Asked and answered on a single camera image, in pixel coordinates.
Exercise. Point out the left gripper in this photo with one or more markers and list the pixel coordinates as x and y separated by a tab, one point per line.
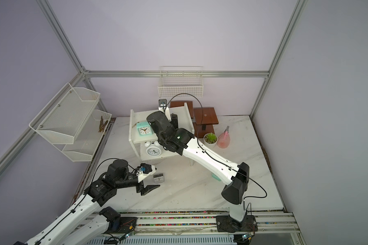
146	189

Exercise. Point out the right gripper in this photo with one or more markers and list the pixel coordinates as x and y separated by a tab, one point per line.
176	122

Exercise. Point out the clear grey square clock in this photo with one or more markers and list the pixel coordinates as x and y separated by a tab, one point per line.
159	178

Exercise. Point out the white twin-bell alarm clock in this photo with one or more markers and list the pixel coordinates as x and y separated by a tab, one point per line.
153	148

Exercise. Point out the mint square alarm clock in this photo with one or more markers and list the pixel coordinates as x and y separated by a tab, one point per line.
215	177

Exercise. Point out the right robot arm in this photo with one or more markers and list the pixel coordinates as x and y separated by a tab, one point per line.
181	141

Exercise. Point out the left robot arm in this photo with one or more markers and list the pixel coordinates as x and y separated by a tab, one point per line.
88	217

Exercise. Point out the brown wooden step stand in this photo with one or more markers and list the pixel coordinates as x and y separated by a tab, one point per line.
203	119

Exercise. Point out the small green potted plant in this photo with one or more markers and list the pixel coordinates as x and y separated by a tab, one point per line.
210	140

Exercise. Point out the pink spray bottle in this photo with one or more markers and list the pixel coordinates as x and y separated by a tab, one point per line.
224	139

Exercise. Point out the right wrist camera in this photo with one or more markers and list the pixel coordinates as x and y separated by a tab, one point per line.
163	107

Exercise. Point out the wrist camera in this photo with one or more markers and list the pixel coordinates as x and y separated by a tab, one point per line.
163	107
144	171

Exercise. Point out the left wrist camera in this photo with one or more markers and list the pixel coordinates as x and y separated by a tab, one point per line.
144	171

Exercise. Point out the white wire wall basket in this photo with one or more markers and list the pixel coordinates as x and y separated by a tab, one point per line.
171	86

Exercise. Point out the aluminium frame rail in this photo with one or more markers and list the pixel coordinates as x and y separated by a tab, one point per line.
157	74

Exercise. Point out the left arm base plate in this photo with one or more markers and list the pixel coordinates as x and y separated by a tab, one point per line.
122	225

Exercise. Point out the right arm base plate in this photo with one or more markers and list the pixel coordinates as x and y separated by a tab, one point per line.
227	224

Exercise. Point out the white mesh two-tier wall rack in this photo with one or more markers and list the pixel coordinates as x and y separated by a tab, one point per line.
70	122

